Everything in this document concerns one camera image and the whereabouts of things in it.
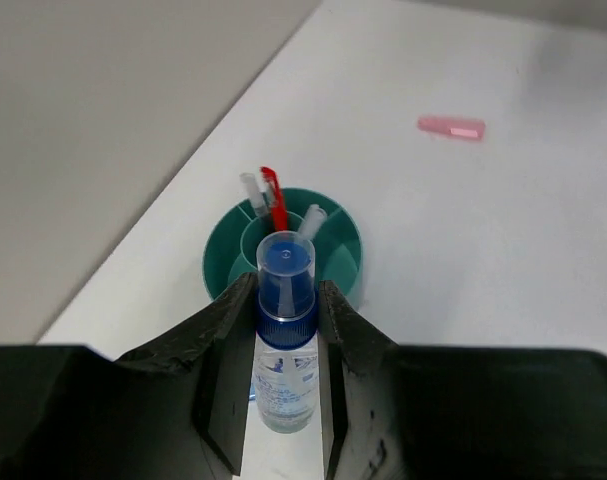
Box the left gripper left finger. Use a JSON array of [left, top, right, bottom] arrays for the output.
[[0, 273, 257, 479]]

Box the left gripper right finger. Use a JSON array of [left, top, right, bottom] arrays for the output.
[[318, 281, 607, 479]]

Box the clear glue bottle blue cap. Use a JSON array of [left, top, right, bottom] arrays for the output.
[[252, 231, 319, 434]]

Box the red pen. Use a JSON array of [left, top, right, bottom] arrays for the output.
[[260, 166, 288, 231]]

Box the black pen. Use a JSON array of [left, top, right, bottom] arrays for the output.
[[240, 173, 269, 218]]

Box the pink eraser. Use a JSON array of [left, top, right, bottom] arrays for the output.
[[417, 115, 486, 141]]

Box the blue clear pen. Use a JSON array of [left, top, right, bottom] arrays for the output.
[[297, 204, 328, 241]]

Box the teal round divided organizer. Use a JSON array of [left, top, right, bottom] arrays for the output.
[[202, 187, 363, 309]]

